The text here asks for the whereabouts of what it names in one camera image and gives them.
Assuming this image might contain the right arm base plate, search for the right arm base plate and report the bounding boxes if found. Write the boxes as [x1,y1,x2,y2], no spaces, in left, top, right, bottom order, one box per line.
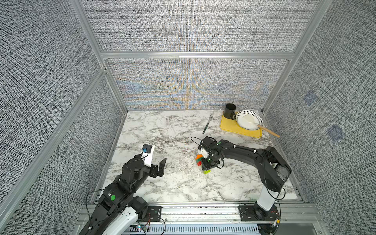
[238,203,280,222]

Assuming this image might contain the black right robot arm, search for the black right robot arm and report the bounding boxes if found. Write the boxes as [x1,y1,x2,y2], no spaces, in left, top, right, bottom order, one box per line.
[198,136,292,212]

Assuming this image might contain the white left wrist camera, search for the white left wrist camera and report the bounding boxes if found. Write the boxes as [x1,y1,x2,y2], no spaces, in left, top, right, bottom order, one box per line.
[141,144,155,167]

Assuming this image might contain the aluminium front rail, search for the aluminium front rail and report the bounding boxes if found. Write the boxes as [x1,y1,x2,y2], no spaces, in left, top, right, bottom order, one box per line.
[151,200,324,224]

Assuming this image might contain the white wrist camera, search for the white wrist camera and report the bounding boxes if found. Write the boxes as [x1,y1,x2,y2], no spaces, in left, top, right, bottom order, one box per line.
[141,144,155,167]
[199,147,209,158]

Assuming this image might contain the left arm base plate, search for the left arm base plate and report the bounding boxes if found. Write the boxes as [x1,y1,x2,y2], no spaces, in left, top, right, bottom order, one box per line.
[143,206,162,222]

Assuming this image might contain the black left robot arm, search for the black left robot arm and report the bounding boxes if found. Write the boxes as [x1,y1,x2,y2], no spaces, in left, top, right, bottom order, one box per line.
[80,153,167,235]

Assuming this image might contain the white patterned bowl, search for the white patterned bowl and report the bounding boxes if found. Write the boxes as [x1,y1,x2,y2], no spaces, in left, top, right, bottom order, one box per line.
[236,110,263,130]

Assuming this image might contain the black mug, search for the black mug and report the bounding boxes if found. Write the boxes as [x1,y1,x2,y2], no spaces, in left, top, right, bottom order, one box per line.
[223,103,237,120]

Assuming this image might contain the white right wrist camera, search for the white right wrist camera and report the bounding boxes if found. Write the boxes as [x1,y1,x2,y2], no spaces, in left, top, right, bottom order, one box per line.
[199,147,209,158]

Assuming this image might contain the aluminium frame corner post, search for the aluminium frame corner post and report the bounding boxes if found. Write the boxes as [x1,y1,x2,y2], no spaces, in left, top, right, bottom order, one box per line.
[70,1,128,115]

